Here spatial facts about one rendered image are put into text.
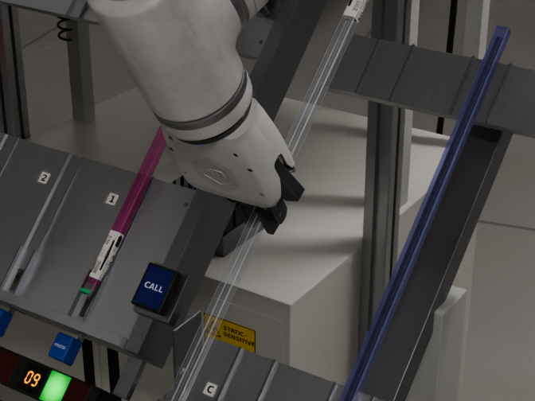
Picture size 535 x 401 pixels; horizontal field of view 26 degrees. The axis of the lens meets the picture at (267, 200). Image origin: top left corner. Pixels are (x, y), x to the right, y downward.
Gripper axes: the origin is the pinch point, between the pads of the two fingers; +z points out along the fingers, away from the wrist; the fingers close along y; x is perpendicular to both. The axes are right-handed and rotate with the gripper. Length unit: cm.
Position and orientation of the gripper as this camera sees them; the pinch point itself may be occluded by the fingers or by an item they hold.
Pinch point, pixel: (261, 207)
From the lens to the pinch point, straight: 109.0
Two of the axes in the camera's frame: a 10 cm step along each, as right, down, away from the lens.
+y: 8.4, 2.4, -4.9
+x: 4.6, -7.9, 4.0
